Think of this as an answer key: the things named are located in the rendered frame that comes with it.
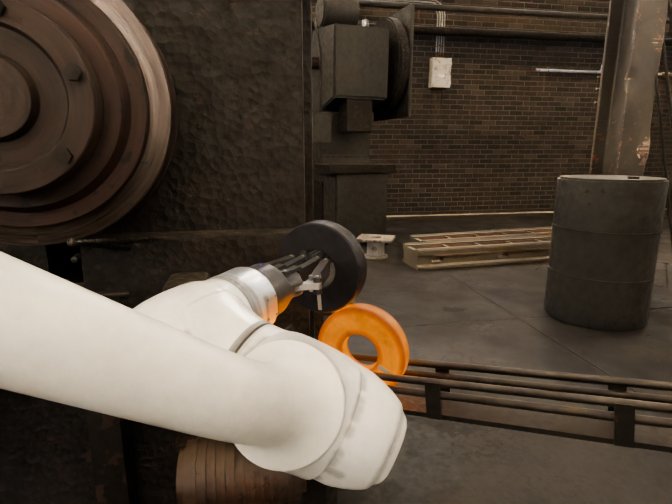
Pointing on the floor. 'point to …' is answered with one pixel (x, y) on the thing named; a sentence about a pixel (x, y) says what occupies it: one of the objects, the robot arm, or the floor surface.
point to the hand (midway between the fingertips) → (321, 257)
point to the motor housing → (230, 477)
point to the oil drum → (604, 250)
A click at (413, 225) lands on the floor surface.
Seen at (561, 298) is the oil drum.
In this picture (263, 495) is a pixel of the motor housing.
